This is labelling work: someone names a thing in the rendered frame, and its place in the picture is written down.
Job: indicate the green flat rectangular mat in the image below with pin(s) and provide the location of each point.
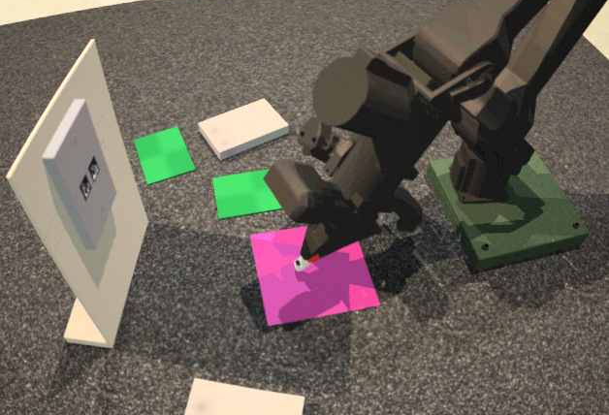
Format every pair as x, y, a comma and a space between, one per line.
243, 194

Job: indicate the green square mat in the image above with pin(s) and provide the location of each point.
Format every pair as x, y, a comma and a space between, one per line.
163, 155

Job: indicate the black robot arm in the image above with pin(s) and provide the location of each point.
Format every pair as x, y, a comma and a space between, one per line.
462, 72

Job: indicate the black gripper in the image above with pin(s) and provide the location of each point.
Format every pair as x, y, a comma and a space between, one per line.
343, 212

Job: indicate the pink flat square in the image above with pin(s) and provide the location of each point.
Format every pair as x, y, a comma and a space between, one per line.
335, 283

